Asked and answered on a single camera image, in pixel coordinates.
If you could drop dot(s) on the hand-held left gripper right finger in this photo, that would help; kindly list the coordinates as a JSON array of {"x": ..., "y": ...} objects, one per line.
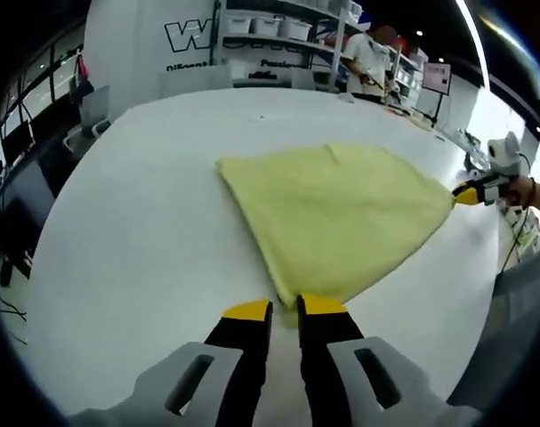
[{"x": 327, "y": 338}]

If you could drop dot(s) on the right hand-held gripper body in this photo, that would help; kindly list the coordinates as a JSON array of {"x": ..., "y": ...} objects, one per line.
[{"x": 505, "y": 153}]

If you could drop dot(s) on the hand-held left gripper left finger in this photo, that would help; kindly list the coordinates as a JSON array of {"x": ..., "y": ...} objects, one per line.
[{"x": 238, "y": 342}]

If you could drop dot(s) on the yellow blue grey garment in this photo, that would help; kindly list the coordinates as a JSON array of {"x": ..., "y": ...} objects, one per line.
[{"x": 340, "y": 209}]

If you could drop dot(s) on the person's right hand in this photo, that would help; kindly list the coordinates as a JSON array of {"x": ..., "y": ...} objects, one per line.
[{"x": 523, "y": 193}]

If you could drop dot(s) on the grey and white table device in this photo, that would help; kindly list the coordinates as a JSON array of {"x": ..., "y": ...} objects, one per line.
[{"x": 476, "y": 164}]

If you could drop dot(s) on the beige cloth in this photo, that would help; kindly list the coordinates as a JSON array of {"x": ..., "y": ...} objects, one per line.
[{"x": 412, "y": 118}]

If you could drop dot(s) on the display sign on stand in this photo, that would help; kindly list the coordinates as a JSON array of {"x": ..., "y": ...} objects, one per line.
[{"x": 436, "y": 78}]

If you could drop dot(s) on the person's grey clothing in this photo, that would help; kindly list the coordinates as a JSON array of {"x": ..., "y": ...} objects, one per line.
[{"x": 518, "y": 311}]

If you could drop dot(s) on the white storage shelves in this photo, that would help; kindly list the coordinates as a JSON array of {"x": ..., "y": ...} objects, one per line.
[{"x": 409, "y": 71}]

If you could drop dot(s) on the white crumpled cloth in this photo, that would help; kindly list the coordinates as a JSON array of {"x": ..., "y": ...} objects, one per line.
[{"x": 346, "y": 98}]

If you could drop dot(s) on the white storage bin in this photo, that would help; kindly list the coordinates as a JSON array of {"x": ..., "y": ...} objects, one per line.
[
  {"x": 267, "y": 26},
  {"x": 296, "y": 29},
  {"x": 239, "y": 25}
]

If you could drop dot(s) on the grey metal shelving rack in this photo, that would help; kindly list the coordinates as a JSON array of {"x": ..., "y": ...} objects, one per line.
[{"x": 260, "y": 41}]

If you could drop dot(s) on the white office chair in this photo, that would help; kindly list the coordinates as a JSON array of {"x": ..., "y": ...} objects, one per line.
[{"x": 96, "y": 109}]

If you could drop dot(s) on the black monitor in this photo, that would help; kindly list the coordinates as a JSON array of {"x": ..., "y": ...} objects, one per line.
[{"x": 18, "y": 142}]

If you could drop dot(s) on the hanging pink and black bag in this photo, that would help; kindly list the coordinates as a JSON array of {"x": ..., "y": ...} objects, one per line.
[{"x": 83, "y": 86}]

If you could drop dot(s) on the white post stand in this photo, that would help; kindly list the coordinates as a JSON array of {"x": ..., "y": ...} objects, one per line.
[{"x": 339, "y": 53}]

